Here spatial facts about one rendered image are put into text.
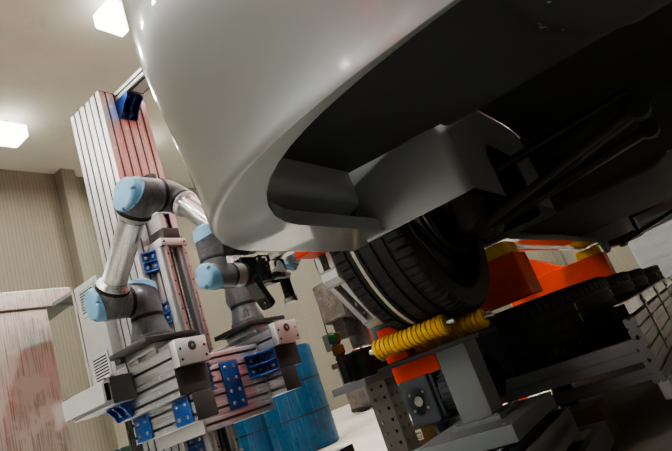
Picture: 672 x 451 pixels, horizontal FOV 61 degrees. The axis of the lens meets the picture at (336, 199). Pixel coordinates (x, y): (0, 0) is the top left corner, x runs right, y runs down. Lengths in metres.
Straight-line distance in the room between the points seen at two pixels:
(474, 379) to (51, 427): 4.60
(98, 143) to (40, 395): 3.46
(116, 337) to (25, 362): 3.31
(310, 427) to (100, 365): 3.43
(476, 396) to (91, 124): 2.03
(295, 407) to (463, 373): 4.13
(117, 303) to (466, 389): 1.19
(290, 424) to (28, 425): 2.26
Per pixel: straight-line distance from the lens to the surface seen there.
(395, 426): 2.56
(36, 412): 5.82
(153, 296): 2.21
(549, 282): 4.08
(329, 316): 9.99
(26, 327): 5.97
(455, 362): 1.76
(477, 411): 1.76
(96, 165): 2.78
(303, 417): 5.79
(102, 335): 2.63
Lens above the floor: 0.44
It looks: 18 degrees up
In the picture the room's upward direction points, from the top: 20 degrees counter-clockwise
